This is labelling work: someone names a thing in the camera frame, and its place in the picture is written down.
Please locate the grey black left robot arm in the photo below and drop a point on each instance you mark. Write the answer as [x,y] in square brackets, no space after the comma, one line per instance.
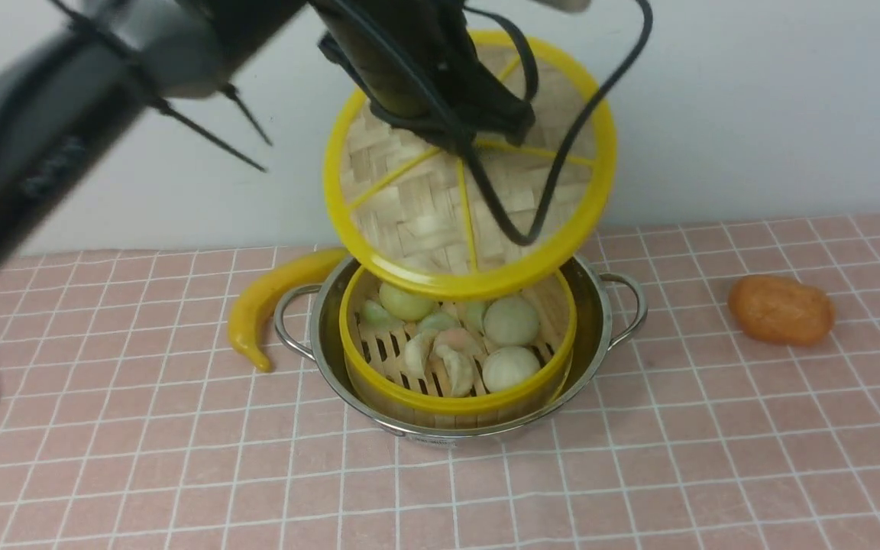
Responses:
[65,104]

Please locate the white round bun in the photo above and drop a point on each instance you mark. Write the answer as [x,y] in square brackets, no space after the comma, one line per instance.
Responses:
[511,321]
[507,367]

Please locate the pale green dumpling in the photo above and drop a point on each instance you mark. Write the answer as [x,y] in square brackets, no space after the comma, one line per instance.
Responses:
[374,316]
[438,321]
[473,315]

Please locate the yellow round bun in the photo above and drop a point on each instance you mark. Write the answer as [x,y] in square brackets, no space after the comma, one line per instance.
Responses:
[404,305]

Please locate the pinkish white dumpling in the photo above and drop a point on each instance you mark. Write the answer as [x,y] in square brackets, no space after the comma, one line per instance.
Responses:
[456,348]

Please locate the yellow rimmed bamboo steamer basket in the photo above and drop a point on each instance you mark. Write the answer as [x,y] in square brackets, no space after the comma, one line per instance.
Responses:
[375,365]

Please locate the yellow bamboo steamer lid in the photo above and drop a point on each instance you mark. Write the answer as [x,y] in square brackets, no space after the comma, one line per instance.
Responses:
[413,215]

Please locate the stainless steel pot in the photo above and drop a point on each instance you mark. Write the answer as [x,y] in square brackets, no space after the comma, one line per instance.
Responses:
[594,339]

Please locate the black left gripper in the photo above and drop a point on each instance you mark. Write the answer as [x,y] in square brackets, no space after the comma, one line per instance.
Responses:
[420,70]

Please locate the yellow chili pepper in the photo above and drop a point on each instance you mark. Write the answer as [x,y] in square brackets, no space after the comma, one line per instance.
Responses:
[255,306]

